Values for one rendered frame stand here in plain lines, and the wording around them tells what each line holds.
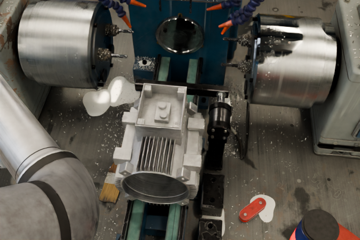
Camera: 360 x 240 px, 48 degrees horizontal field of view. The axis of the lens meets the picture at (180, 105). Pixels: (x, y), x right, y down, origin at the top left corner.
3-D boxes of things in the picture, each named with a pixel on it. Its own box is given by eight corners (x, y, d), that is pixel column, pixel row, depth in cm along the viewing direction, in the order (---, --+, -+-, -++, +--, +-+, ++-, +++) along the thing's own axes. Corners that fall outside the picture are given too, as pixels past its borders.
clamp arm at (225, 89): (228, 91, 111) (136, 83, 112) (229, 84, 108) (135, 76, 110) (227, 101, 109) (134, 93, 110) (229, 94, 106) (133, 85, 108)
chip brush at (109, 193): (119, 140, 125) (119, 138, 124) (135, 142, 124) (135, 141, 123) (98, 201, 112) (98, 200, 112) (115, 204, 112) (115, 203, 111)
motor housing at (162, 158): (133, 135, 112) (126, 90, 96) (202, 141, 110) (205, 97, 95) (118, 202, 99) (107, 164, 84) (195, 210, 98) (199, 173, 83)
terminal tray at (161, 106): (144, 102, 99) (142, 82, 93) (187, 105, 98) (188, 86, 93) (135, 143, 92) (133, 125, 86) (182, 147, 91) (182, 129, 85)
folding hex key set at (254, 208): (244, 225, 108) (245, 222, 107) (235, 216, 110) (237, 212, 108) (267, 206, 111) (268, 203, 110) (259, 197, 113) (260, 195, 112)
